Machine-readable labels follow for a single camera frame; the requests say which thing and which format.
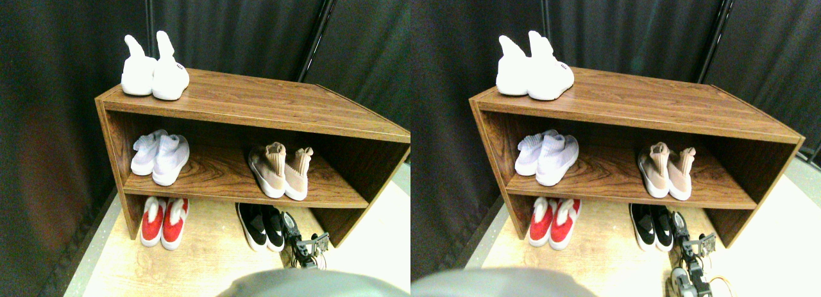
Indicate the pale lilac shoe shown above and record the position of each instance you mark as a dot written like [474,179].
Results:
[145,159]
[170,165]
[529,159]
[556,165]

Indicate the brown shoe rack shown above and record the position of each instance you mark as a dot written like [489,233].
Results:
[269,101]
[654,101]

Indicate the curtain stand pole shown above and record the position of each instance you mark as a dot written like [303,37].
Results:
[317,34]
[545,11]
[717,34]

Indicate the red shoe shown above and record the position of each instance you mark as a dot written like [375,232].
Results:
[174,226]
[542,225]
[563,226]
[152,225]

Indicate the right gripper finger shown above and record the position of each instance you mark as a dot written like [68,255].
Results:
[680,225]
[290,225]

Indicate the white shoe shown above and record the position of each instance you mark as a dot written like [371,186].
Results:
[513,76]
[170,82]
[550,82]
[138,76]

